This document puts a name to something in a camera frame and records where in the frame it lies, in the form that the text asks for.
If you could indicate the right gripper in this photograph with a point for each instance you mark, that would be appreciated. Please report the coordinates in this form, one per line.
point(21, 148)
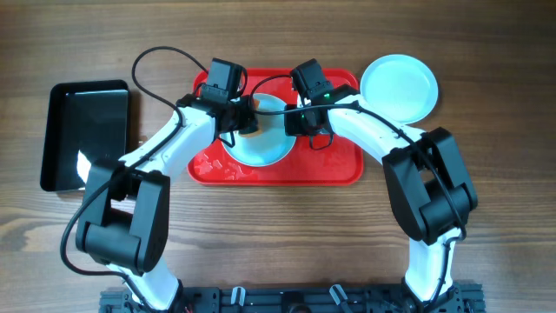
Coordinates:
point(294, 129)

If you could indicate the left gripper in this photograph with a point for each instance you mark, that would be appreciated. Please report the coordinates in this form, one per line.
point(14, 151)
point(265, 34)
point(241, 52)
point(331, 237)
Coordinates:
point(248, 118)

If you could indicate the orange green sponge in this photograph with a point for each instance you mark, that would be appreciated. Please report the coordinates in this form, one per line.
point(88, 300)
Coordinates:
point(251, 131)

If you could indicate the light blue plate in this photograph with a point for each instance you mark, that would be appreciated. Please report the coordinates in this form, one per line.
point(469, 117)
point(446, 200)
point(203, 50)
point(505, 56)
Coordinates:
point(401, 86)
point(270, 145)

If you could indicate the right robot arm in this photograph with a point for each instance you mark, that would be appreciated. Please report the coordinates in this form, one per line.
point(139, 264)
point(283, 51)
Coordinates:
point(428, 185)

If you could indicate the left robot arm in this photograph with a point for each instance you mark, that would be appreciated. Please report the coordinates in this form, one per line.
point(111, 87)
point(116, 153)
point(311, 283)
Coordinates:
point(123, 222)

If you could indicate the red plastic tray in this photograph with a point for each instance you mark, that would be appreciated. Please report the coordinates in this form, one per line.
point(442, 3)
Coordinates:
point(339, 164)

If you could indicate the black water basin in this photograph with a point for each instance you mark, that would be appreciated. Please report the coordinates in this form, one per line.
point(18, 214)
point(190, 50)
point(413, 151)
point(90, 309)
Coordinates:
point(86, 121)

